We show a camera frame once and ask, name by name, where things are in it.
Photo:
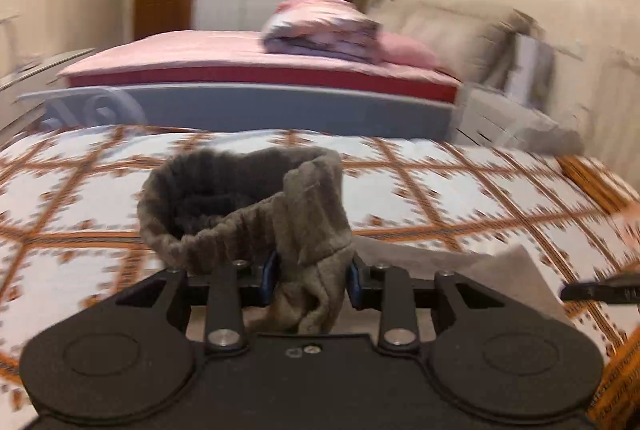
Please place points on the beige cushioned headboard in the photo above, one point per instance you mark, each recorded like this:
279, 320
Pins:
475, 40

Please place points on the grey fleece pants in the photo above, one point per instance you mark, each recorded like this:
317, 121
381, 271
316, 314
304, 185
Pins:
204, 208

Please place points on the white metal bed footboard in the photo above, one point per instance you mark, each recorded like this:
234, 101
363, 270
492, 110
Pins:
86, 107

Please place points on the peach patterned cloth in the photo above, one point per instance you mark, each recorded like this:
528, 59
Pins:
628, 225

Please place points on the white bedside table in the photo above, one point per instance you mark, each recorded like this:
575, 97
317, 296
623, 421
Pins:
485, 117

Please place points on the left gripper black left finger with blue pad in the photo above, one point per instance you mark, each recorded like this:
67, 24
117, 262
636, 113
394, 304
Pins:
231, 287

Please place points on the white orange patterned bedspread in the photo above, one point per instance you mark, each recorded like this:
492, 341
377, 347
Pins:
69, 233

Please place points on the folded pink white duvet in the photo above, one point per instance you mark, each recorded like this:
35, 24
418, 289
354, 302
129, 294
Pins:
322, 28

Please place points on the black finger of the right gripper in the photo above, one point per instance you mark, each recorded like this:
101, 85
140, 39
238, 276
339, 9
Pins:
619, 289

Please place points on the pink pillow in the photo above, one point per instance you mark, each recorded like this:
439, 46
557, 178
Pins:
404, 50

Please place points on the pink bed with grey frame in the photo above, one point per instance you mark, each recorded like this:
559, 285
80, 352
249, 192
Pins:
225, 81

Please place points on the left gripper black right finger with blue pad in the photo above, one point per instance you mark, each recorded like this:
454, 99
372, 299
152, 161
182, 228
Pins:
391, 291

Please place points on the white box with green print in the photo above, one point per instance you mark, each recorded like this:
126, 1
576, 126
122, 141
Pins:
530, 78

